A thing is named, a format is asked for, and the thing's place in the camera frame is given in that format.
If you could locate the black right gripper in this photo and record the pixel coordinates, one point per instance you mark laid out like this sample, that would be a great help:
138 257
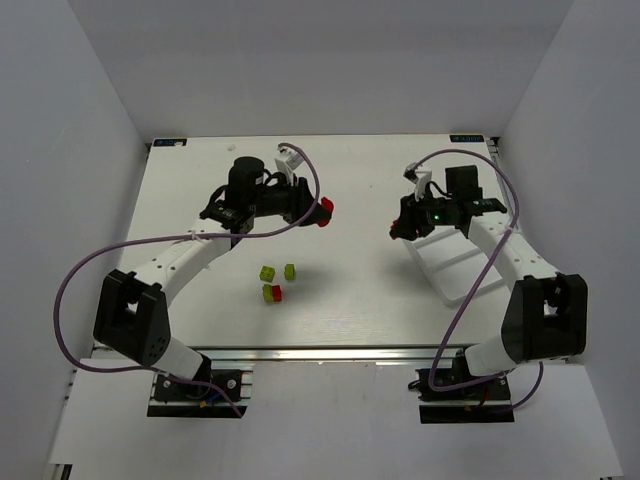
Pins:
413 216

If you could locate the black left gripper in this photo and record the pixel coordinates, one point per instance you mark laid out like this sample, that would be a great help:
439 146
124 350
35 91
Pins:
302 201

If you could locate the red curved lego brick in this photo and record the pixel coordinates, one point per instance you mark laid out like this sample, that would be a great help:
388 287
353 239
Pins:
327 206

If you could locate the red small lego brick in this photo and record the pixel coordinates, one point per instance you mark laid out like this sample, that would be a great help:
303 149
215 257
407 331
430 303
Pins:
277 293

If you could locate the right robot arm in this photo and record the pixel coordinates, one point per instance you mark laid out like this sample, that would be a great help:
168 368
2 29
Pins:
546 316

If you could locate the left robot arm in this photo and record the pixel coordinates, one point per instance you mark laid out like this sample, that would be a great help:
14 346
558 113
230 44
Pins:
133 311

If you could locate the green small lego brick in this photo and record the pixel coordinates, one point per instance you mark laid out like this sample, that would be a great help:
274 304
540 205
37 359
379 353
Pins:
290 272

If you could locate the white divided sorting tray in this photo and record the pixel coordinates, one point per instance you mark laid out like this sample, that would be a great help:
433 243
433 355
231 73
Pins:
449 262

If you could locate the green square lego brick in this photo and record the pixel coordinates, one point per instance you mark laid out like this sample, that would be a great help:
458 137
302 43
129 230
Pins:
267 274

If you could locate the right blue corner label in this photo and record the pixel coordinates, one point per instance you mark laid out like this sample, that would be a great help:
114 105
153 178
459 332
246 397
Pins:
466 138

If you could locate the blue corner label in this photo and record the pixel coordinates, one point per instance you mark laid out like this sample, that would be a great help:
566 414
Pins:
170 142
466 138

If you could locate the left blue corner label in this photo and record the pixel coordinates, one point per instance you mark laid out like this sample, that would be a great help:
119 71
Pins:
170 142

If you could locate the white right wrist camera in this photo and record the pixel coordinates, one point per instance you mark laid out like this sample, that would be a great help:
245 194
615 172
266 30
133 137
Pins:
421 179

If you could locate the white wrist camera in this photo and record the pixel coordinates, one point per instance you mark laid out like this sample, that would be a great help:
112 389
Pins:
421 179
286 162

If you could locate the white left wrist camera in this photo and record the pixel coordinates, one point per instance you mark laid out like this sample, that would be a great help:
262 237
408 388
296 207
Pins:
286 162

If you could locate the aluminium front table rail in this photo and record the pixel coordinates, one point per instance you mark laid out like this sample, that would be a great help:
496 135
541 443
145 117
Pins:
391 355

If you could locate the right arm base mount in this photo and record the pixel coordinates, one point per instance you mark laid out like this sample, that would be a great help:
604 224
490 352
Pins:
487 403

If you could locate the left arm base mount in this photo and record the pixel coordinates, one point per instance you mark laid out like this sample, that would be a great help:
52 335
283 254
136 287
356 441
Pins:
228 400

